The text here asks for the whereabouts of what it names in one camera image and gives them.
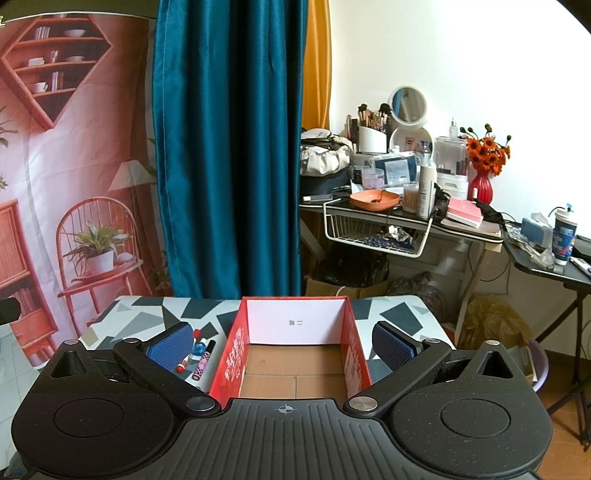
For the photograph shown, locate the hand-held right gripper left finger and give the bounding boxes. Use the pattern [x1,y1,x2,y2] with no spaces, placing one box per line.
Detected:
[46,322,222,418]

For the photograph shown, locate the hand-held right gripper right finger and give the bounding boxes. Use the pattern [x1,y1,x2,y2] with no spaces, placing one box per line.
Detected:
[342,320,525,416]

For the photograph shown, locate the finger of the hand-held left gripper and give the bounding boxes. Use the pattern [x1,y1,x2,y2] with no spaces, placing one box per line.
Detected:
[0,298,22,324]

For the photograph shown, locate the red capped white marker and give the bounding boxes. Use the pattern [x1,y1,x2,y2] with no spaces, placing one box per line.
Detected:
[174,329,201,374]

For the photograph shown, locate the pink checkered pen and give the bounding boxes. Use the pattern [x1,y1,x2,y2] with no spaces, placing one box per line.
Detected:
[191,340,217,380]

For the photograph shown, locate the red cardboard box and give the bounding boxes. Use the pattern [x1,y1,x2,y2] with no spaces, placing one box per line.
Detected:
[209,296,372,409]

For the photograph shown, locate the grey plastic bag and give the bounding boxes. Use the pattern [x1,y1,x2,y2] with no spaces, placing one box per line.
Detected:
[402,272,446,319]

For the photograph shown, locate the brown cardboard box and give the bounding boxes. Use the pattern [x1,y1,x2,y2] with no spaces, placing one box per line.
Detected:
[302,274,389,301]

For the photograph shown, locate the black bag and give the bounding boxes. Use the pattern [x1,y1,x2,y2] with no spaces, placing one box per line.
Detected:
[316,256,389,287]

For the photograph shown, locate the yellow plastic bag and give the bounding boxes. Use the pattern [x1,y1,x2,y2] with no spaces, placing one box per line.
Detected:
[457,295,534,352]

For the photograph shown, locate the purple plastic basin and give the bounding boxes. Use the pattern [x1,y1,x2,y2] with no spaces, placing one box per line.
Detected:
[526,339,549,393]

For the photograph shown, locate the black topped white desk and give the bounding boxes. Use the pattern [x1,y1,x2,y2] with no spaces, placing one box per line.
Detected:
[298,185,506,324]

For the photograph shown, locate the pink book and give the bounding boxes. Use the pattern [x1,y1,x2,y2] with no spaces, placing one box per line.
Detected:
[444,196,483,228]

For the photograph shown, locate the white spray bottle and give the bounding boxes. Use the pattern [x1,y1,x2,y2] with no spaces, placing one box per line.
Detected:
[417,164,437,220]

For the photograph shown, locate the dark fabric bag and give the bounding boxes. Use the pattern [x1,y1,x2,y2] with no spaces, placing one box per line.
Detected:
[299,168,354,197]

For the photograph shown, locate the blue white box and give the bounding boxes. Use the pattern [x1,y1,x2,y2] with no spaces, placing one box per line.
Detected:
[370,154,419,188]

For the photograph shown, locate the red vase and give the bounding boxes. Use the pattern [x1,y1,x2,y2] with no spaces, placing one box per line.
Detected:
[468,168,494,204]

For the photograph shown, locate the blue tissue box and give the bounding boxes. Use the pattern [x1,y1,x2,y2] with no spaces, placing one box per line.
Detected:
[522,213,554,247]

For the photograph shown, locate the clear cosmetic organizer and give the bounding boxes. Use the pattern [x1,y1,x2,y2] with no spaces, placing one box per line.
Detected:
[434,137,472,200]

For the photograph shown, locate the blue white cup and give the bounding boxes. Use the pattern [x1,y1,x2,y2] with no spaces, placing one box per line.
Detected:
[553,205,579,266]

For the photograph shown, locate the white puffy bag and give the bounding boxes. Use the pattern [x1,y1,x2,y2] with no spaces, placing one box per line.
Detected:
[300,128,355,176]

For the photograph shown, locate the orange artificial flowers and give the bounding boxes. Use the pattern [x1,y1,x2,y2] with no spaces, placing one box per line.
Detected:
[463,124,512,177]

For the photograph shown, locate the blue curtain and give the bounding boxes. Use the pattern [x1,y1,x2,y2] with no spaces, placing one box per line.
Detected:
[152,0,308,298]

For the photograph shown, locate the round white vanity mirror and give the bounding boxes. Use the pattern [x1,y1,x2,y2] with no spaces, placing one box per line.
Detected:
[388,85,435,158]

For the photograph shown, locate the yellow curtain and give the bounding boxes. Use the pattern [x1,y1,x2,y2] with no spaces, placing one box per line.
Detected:
[302,0,332,132]

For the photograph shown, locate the white wire basket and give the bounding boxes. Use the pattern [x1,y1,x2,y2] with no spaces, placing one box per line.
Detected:
[323,200,435,258]

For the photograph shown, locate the printed wall backdrop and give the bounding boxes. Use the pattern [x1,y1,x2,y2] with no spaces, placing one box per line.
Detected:
[0,14,174,370]

